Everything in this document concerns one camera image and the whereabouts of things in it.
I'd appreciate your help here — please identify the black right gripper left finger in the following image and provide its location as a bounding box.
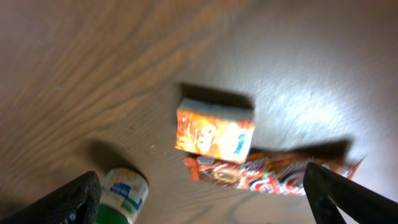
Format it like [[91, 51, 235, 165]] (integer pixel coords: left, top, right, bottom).
[[1, 171, 101, 224]]

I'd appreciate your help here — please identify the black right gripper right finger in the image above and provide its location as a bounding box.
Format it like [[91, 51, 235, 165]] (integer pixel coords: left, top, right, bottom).
[[303, 162, 397, 223]]

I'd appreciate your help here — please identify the green lid jar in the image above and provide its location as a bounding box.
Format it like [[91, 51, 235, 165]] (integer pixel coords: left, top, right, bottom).
[[95, 167, 149, 224]]

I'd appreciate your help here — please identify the red chocolate bar wrapper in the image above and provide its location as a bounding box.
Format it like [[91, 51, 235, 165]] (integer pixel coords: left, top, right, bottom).
[[183, 152, 361, 196]]

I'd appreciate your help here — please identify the small orange box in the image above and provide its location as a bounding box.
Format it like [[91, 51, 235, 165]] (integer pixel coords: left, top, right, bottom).
[[175, 98, 256, 164]]

